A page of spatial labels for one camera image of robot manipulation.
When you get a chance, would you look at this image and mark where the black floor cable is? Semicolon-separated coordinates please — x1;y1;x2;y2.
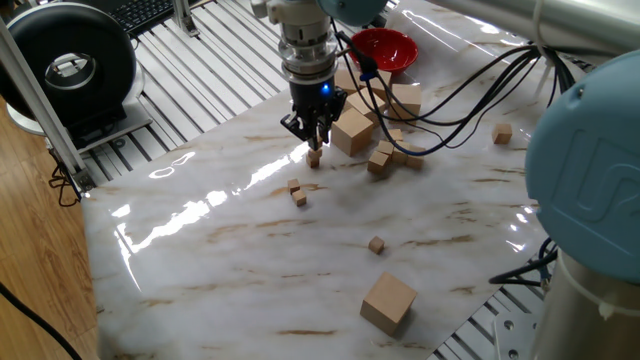
0;281;84;360

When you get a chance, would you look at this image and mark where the white lamp base plate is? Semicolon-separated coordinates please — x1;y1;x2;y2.
7;62;154;154

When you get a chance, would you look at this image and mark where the thick black wrist cable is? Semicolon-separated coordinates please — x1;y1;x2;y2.
334;30;544;157

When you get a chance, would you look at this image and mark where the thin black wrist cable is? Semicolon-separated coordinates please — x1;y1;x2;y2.
379;45;539;127

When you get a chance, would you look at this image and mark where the large wooden cube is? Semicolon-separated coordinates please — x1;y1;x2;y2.
387;83;423;126
367;68;393;102
329;107;375;158
333;68;362;97
359;271;419;337
344;89;387;127

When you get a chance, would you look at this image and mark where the thin black hanging cable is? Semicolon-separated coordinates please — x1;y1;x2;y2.
546;64;560;109

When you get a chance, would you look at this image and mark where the aluminium frame post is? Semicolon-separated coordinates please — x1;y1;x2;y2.
0;17;97;194

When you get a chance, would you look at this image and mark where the red glossy bowl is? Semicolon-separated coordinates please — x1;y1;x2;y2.
348;27;420;75

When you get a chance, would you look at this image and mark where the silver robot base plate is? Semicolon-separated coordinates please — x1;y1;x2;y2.
492;312;534;360

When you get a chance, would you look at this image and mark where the tangled thin black cable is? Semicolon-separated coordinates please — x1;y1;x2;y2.
48;157;81;208

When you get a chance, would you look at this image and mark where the aluminium corner bracket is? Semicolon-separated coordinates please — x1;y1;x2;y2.
171;0;201;39

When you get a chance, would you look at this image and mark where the black computer keyboard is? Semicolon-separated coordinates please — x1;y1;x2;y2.
87;0;201;39

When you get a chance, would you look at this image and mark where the white marble pattern sheet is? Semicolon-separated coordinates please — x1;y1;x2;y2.
79;0;640;360

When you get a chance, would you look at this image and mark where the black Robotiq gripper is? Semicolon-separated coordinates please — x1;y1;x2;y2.
279;77;349;150

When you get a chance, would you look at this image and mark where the white plastic wrist bracket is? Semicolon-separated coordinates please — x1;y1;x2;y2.
249;0;334;26

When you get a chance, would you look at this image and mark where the silver wrist adapter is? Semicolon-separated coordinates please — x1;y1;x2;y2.
277;19;340;84

